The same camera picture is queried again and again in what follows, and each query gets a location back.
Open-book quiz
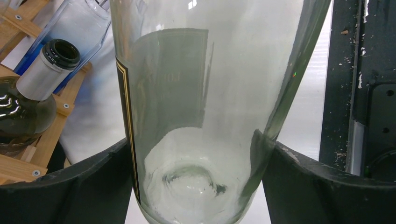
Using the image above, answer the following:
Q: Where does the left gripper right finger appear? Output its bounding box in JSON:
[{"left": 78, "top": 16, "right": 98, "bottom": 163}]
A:
[{"left": 262, "top": 142, "right": 396, "bottom": 224}]

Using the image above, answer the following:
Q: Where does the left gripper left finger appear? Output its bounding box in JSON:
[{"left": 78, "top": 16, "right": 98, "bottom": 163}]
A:
[{"left": 0, "top": 140, "right": 134, "bottom": 224}]

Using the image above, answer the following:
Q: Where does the dark green wine bottle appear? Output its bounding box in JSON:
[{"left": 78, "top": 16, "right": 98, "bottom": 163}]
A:
[{"left": 0, "top": 39, "right": 81, "bottom": 157}]

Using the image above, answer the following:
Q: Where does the clear bottle with black label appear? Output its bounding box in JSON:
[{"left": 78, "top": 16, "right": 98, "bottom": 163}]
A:
[{"left": 110, "top": 0, "right": 331, "bottom": 224}]

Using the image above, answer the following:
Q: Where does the blue glass bottle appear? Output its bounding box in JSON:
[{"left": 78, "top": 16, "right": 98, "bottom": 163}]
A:
[{"left": 14, "top": 0, "right": 112, "bottom": 95}]

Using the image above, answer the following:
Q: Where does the wooden wine rack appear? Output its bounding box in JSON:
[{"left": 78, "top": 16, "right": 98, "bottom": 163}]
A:
[{"left": 0, "top": 0, "right": 109, "bottom": 185}]

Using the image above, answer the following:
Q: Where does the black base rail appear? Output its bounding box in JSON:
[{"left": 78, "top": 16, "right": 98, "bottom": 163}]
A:
[{"left": 319, "top": 0, "right": 396, "bottom": 183}]

